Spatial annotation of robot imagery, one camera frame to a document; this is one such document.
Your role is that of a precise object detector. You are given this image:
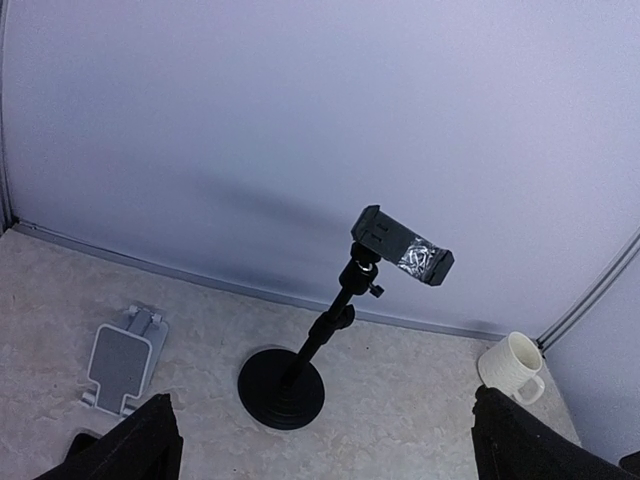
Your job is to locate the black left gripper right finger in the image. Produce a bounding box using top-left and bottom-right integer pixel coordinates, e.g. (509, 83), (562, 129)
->
(471, 386), (639, 479)

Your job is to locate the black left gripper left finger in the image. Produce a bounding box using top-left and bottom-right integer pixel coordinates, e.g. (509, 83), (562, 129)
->
(39, 394), (184, 480)

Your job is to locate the black round-base phone stand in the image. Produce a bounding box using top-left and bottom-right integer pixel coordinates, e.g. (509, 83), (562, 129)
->
(237, 205), (455, 431)

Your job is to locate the grey folding phone stand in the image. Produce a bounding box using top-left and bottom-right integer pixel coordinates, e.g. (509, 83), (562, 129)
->
(80, 304), (169, 418)

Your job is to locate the cream ceramic mug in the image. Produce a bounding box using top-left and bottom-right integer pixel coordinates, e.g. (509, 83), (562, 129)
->
(477, 331), (546, 406)

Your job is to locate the aluminium corner post right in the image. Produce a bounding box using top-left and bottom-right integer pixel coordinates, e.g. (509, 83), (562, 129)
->
(536, 229), (639, 353)

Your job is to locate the aluminium corner post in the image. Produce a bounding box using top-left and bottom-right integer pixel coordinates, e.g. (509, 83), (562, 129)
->
(536, 229), (639, 353)
(1, 89), (18, 234)

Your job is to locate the aluminium back wall rail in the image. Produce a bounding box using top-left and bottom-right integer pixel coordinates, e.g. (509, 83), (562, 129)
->
(11, 221), (502, 342)

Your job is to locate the aluminium corner post left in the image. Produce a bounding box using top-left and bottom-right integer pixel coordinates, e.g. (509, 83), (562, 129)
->
(1, 89), (18, 234)

